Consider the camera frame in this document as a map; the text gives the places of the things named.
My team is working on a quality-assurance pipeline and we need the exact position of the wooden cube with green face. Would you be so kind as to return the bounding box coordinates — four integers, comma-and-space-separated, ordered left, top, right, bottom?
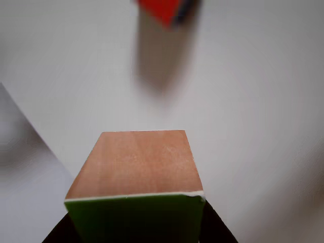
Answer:
63, 129, 206, 243

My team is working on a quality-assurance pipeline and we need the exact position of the red cube with marker faces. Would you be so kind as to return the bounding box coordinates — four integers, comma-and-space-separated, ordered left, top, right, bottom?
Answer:
134, 0, 203, 31

